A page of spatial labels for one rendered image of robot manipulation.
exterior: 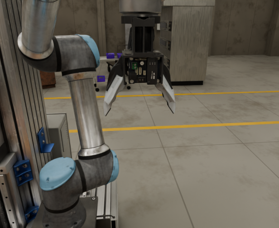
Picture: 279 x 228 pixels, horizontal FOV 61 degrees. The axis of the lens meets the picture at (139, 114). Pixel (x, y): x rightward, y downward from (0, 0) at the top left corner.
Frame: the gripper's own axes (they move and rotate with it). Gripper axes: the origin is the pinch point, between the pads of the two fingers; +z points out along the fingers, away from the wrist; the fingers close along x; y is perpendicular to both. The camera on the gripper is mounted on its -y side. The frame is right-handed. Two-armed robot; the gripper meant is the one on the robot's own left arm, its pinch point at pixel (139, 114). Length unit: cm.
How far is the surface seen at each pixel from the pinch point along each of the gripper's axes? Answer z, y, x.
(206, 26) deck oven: 1, -563, 225
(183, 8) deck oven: -42, -563, 162
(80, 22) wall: 0, -1104, -157
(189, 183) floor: 152, -160, 72
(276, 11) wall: -46, -1076, 744
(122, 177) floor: 152, -179, -2
